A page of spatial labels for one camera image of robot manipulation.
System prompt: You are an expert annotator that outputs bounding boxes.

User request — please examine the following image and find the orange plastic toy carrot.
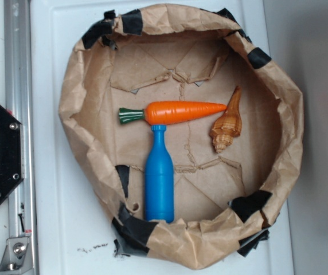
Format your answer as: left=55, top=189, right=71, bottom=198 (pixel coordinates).
left=118, top=101, right=227, bottom=125

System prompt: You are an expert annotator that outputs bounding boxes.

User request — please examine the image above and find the metal corner bracket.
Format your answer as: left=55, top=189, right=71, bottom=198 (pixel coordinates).
left=0, top=237, right=33, bottom=274

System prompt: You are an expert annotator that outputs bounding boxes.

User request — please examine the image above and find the blue plastic bottle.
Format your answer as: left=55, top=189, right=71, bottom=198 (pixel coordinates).
left=145, top=125, right=174, bottom=223

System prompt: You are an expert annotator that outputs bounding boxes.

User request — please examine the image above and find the aluminium extrusion rail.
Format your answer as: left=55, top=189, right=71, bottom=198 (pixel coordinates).
left=4, top=1, right=39, bottom=274

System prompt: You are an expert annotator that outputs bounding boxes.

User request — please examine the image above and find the brown paper bag bin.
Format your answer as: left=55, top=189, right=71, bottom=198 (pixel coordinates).
left=58, top=3, right=304, bottom=269

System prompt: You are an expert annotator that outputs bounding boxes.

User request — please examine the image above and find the brown spiral seashell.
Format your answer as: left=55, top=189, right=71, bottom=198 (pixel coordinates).
left=209, top=86, right=242, bottom=154

